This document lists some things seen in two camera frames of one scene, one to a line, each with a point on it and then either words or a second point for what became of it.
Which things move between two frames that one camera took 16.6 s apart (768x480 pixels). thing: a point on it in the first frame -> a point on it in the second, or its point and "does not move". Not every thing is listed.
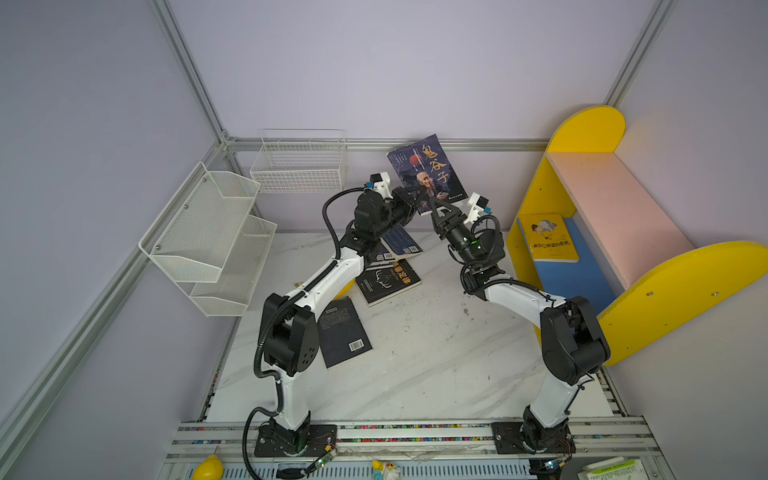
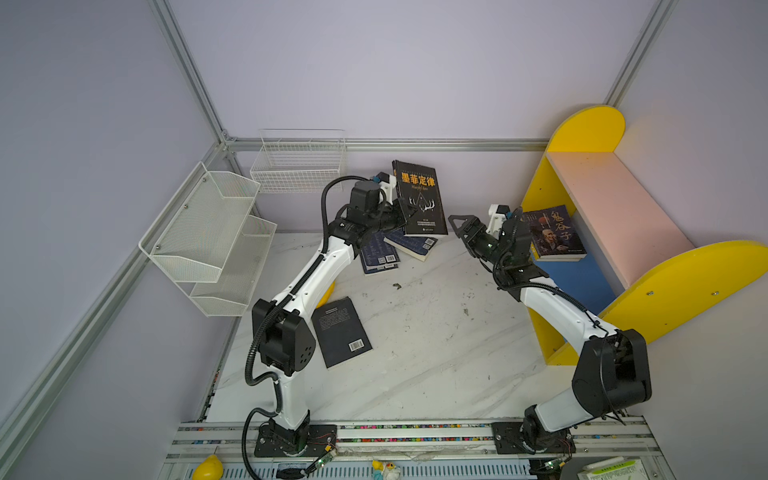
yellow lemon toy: x=210 y=469 does not move
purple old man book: x=424 y=163 -> x=553 y=236
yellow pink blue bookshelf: x=589 y=227 does not move
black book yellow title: x=381 y=284 -> x=420 y=199
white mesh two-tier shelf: x=205 y=238 does not move
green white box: x=613 y=468 does not move
